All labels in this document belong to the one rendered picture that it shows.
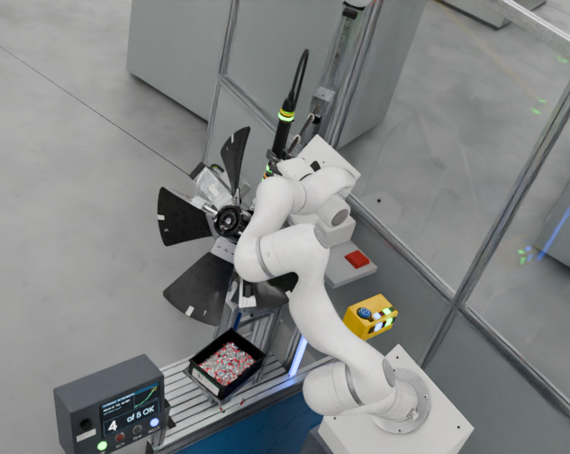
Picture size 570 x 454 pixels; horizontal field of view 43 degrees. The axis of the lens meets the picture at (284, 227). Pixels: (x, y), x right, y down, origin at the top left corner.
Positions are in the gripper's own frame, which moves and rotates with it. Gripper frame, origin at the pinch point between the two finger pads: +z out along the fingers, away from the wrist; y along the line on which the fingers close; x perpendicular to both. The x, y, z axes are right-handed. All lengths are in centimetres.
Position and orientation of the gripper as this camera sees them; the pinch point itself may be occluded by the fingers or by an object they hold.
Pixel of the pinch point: (276, 154)
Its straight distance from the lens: 224.1
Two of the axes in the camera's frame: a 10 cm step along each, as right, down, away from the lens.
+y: 7.8, -2.5, 5.7
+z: -5.8, -6.2, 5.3
